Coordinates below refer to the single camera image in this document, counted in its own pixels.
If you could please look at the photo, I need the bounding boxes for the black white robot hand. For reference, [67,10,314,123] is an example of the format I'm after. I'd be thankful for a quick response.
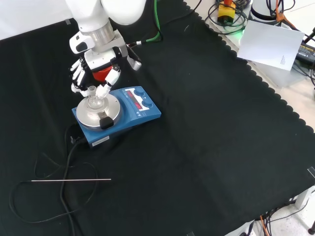
[68,46,124,98]

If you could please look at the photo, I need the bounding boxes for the clear round-bottom flask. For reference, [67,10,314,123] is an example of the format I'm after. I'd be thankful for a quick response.
[86,86,104,110]

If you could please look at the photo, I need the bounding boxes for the blue base heater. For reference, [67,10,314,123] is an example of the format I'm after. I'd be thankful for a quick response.
[71,86,162,149]

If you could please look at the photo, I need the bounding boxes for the black cloth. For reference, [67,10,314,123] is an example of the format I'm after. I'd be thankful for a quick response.
[0,0,315,236]

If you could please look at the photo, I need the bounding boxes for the thin metal probe rod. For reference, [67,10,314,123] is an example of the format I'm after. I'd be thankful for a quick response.
[31,178,112,183]

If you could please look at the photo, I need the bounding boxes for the yellow stop button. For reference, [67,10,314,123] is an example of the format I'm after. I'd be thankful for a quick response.
[217,0,237,26]

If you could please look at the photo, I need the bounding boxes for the pale board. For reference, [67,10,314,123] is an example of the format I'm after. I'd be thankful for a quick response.
[237,20,306,72]

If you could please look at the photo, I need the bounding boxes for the black power adapter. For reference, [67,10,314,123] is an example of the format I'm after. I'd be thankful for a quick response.
[294,41,315,66]

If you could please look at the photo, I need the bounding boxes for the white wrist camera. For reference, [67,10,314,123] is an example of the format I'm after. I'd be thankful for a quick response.
[69,31,95,54]

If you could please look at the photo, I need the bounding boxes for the green cable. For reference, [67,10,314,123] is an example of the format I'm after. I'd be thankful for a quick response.
[126,0,163,48]

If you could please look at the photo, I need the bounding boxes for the black heater power cable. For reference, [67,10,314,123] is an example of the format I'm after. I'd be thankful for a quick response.
[60,124,90,236]

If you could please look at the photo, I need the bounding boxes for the thin black probe cable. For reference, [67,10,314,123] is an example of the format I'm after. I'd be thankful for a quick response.
[9,151,99,224]

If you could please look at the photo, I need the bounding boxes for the orange cable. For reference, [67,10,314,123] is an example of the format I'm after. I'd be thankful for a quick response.
[275,0,299,31]

